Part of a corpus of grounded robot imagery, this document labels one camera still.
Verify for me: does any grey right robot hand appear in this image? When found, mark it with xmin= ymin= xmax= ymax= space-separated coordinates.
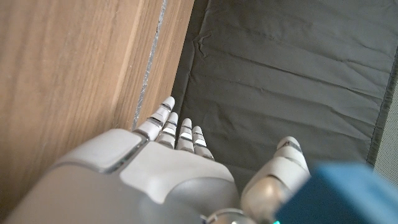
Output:
xmin=2 ymin=95 xmax=312 ymax=224

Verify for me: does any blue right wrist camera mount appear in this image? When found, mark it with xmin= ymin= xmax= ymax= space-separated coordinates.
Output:
xmin=275 ymin=161 xmax=398 ymax=224

